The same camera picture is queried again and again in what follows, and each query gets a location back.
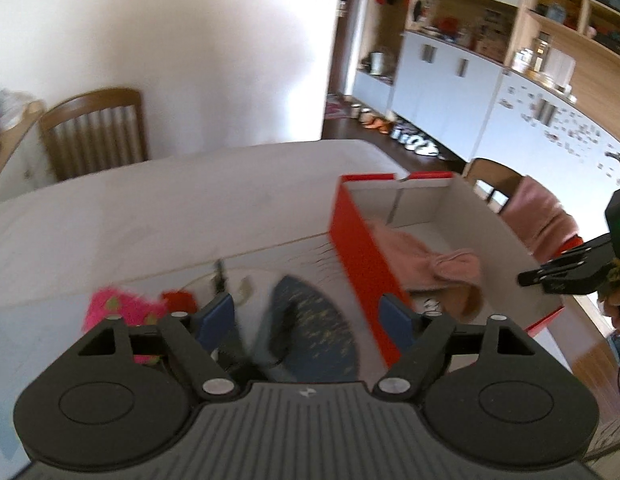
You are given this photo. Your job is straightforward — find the white cupboard with magnets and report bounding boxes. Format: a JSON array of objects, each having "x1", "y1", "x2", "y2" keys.
[{"x1": 470, "y1": 67, "x2": 620, "y2": 241}]

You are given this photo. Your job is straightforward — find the white low cabinet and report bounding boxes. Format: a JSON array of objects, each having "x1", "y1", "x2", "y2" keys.
[{"x1": 352, "y1": 30, "x2": 506, "y2": 161}]

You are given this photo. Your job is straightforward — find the pink fringed scarf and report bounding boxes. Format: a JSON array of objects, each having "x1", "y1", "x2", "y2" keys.
[{"x1": 500, "y1": 176, "x2": 583, "y2": 266}]

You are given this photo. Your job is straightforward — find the red cloth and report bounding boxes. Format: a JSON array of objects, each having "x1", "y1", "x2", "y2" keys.
[{"x1": 162, "y1": 290, "x2": 198, "y2": 314}]

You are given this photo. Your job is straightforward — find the red cardboard box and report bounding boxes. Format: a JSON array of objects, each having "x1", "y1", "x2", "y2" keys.
[{"x1": 330, "y1": 171, "x2": 563, "y2": 366}]

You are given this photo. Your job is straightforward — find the dark blue speckled cloth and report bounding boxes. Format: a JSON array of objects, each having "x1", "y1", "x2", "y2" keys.
[{"x1": 250, "y1": 274, "x2": 363, "y2": 381}]

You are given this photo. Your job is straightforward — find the wooden chair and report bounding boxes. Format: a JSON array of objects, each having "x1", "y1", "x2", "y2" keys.
[
  {"x1": 462, "y1": 158, "x2": 528, "y2": 216},
  {"x1": 38, "y1": 88, "x2": 149, "y2": 183}
]

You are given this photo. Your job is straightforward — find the wooden shelf unit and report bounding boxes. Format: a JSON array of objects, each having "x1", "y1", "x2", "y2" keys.
[{"x1": 405, "y1": 0, "x2": 620, "y2": 126}]

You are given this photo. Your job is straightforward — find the person's right hand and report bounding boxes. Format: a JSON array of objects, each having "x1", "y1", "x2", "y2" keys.
[{"x1": 597, "y1": 282, "x2": 620, "y2": 335}]

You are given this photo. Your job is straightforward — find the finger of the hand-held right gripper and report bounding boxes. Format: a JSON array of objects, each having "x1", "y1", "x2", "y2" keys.
[
  {"x1": 540, "y1": 236, "x2": 616, "y2": 272},
  {"x1": 518, "y1": 260, "x2": 616, "y2": 295}
]

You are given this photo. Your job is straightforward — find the row of shoes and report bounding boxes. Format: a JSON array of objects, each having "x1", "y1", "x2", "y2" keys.
[{"x1": 357, "y1": 107, "x2": 443, "y2": 157}]

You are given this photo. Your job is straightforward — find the pink cloth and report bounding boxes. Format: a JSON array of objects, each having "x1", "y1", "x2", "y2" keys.
[{"x1": 370, "y1": 220, "x2": 486, "y2": 321}]

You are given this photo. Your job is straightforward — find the red garment on chair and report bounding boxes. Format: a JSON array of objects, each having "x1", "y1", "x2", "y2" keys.
[{"x1": 564, "y1": 214, "x2": 587, "y2": 253}]

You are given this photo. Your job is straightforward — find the pink plush toy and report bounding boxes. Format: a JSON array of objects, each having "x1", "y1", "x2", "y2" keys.
[{"x1": 84, "y1": 286, "x2": 168, "y2": 366}]

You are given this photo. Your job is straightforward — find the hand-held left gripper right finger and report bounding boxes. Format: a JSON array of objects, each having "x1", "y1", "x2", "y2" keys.
[{"x1": 372, "y1": 294, "x2": 533, "y2": 401}]

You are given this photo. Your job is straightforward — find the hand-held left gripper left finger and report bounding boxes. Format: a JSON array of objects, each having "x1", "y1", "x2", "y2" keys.
[{"x1": 77, "y1": 294, "x2": 241, "y2": 401}]

